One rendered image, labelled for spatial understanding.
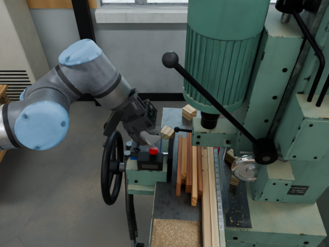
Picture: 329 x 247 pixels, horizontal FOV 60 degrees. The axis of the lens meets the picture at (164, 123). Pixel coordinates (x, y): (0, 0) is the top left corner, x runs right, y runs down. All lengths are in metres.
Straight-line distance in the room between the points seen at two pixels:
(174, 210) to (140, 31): 1.58
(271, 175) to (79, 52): 0.58
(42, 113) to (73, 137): 1.86
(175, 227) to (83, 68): 0.50
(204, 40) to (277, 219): 0.68
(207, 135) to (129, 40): 1.50
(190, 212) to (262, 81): 0.45
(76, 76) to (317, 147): 0.58
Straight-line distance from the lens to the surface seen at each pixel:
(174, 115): 1.18
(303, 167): 0.97
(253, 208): 1.09
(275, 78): 0.74
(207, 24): 0.63
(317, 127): 0.70
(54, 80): 0.69
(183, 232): 0.86
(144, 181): 0.99
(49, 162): 2.31
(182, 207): 0.93
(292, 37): 0.69
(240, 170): 0.89
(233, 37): 0.64
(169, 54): 0.58
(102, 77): 0.69
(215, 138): 0.92
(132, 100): 0.74
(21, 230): 2.08
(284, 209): 1.12
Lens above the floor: 1.72
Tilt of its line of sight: 46 degrees down
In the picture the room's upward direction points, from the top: straight up
